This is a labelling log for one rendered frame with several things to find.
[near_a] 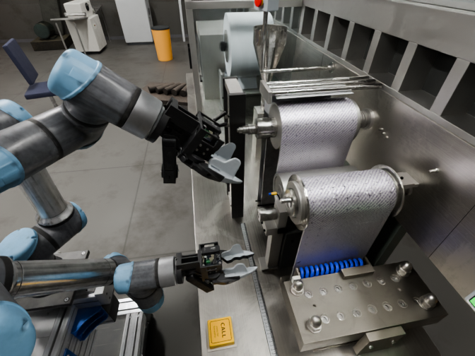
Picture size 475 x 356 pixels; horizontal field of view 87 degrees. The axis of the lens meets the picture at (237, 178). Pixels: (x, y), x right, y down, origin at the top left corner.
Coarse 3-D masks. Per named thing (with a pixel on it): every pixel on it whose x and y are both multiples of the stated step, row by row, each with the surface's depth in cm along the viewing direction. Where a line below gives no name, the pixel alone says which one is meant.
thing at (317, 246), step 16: (368, 224) 68; (304, 240) 68; (320, 240) 69; (336, 240) 70; (352, 240) 72; (368, 240) 73; (304, 256) 73; (320, 256) 75; (336, 256) 76; (352, 256) 78
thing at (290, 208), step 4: (288, 192) 66; (292, 192) 64; (284, 196) 70; (288, 196) 66; (292, 196) 63; (296, 196) 63; (292, 200) 64; (296, 200) 63; (288, 204) 67; (292, 204) 64; (296, 204) 63; (288, 208) 67; (292, 208) 64; (296, 208) 63; (288, 212) 67; (292, 212) 65; (296, 212) 63; (292, 216) 65; (296, 216) 65
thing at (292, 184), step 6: (288, 186) 68; (294, 186) 64; (396, 186) 64; (300, 192) 62; (300, 198) 61; (300, 204) 61; (300, 210) 61; (300, 216) 62; (294, 222) 67; (300, 222) 64
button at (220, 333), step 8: (216, 320) 75; (224, 320) 75; (208, 328) 73; (216, 328) 73; (224, 328) 73; (232, 328) 73; (216, 336) 72; (224, 336) 72; (232, 336) 72; (216, 344) 70; (224, 344) 70; (232, 344) 72
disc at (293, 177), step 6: (294, 174) 66; (288, 180) 71; (294, 180) 66; (300, 180) 62; (300, 186) 62; (306, 192) 60; (306, 198) 60; (306, 204) 60; (306, 210) 60; (306, 216) 61; (306, 222) 61; (300, 228) 65
